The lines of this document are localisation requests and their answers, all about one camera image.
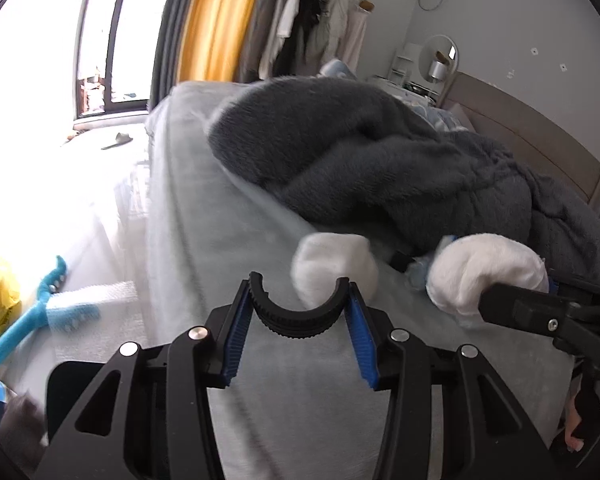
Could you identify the white shelf unit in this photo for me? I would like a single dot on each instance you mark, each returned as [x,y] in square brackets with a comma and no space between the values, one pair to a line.
[405,65]

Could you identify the round white mirror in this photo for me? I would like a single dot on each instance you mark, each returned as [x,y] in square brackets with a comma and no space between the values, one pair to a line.
[437,52]

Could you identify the clear bubble wrap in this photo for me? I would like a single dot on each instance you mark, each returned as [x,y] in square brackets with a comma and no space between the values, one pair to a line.
[95,295]

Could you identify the white hanging garment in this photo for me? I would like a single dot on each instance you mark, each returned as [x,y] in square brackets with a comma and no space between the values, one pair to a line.
[285,20]

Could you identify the person's right hand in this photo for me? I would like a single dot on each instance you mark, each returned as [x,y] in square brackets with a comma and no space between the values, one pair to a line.
[574,425]

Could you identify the yellow curtain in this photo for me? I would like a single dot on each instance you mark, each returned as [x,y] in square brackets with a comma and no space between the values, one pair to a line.
[215,20]

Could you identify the beige hanging garment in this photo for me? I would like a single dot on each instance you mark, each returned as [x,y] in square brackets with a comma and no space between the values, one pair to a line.
[357,35]

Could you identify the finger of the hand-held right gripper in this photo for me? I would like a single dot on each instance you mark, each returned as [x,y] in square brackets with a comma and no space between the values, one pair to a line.
[530,310]
[585,287]

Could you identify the black hanging garment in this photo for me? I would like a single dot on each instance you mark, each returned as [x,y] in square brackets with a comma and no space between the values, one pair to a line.
[307,5]

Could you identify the black ribbed curved plastic piece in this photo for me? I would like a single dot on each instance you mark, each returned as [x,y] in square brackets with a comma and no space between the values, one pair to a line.
[302,322]

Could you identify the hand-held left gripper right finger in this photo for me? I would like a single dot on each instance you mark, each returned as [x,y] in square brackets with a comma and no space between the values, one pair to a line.
[362,345]

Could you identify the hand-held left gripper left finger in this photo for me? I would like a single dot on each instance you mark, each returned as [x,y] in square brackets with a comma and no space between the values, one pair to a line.
[235,340]

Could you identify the grey slipper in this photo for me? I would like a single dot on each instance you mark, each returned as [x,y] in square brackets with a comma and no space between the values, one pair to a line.
[120,139]

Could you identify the white fluffy cloth wad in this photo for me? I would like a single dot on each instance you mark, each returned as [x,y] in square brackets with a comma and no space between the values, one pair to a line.
[480,270]

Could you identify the blue patterned bedding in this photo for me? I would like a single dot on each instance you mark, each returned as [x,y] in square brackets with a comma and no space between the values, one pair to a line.
[437,112]

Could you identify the blue plastic brush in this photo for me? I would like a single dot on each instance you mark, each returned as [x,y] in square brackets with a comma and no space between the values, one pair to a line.
[25,322]

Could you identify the light blue printed pillow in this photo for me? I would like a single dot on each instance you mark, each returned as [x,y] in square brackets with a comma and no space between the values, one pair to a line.
[340,67]

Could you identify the window with dark frame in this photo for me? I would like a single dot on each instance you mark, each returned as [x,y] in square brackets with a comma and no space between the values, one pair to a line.
[115,35]

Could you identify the dark grey fleece blanket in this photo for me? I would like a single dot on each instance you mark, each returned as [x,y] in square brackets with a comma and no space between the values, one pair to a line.
[380,160]

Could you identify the brown padded headboard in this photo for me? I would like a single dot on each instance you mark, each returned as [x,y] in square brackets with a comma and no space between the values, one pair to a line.
[530,125]

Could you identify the grey fluffy cloth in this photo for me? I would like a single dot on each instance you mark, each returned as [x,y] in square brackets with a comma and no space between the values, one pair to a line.
[25,417]

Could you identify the bed with grey sheet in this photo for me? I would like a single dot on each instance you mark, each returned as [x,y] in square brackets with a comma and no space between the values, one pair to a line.
[205,210]

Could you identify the cream hanging jacket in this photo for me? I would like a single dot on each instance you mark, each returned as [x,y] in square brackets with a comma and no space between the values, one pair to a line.
[330,15]

